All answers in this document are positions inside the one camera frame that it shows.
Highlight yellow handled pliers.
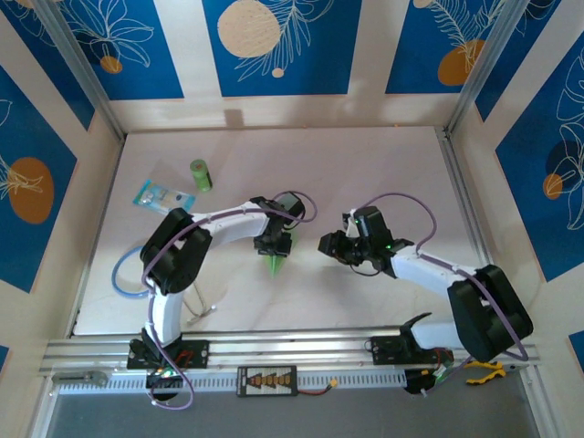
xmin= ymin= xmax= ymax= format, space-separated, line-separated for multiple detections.
xmin=464 ymin=360 xmax=530 ymax=385

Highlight small black circuit board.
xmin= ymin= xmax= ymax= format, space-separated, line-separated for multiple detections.
xmin=404 ymin=368 xmax=451 ymax=397
xmin=145 ymin=367 xmax=186 ymax=390

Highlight aluminium extrusion rail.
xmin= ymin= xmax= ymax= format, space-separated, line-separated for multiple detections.
xmin=38 ymin=326 xmax=542 ymax=378

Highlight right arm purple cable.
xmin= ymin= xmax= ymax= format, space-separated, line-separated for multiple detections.
xmin=350 ymin=192 xmax=530 ymax=398

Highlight white slotted cable duct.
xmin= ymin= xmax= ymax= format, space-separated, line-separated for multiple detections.
xmin=54 ymin=369 xmax=407 ymax=396

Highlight green cylindrical can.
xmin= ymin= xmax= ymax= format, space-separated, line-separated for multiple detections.
xmin=189 ymin=158 xmax=214 ymax=193

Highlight blue blister pack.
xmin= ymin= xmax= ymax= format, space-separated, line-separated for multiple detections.
xmin=131 ymin=179 xmax=197 ymax=218

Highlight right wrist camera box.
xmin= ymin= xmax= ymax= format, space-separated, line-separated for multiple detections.
xmin=342 ymin=209 xmax=360 ymax=238

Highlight aluminium frame post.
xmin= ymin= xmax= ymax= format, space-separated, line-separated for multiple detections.
xmin=444 ymin=0 xmax=530 ymax=136
xmin=34 ymin=0 xmax=127 ymax=141

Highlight light green paper sheet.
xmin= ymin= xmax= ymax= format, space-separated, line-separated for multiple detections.
xmin=260 ymin=230 xmax=300 ymax=278

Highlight red wire with yellow plug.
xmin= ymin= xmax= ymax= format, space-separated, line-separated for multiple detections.
xmin=296 ymin=381 xmax=341 ymax=397

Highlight blue handled tools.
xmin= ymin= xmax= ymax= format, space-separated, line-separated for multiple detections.
xmin=111 ymin=245 xmax=219 ymax=326

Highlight aluminium side rail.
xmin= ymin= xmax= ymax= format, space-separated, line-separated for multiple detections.
xmin=435 ymin=127 xmax=512 ymax=325

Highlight black board with orange connectors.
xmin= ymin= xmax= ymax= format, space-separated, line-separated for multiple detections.
xmin=236 ymin=365 xmax=298 ymax=397

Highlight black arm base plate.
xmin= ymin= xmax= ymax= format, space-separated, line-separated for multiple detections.
xmin=126 ymin=339 xmax=211 ymax=370
xmin=370 ymin=336 xmax=457 ymax=366

